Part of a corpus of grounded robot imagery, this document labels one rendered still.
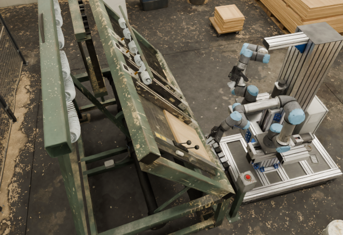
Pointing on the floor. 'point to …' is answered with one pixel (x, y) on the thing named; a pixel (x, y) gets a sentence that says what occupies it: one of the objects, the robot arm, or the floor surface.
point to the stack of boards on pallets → (298, 1)
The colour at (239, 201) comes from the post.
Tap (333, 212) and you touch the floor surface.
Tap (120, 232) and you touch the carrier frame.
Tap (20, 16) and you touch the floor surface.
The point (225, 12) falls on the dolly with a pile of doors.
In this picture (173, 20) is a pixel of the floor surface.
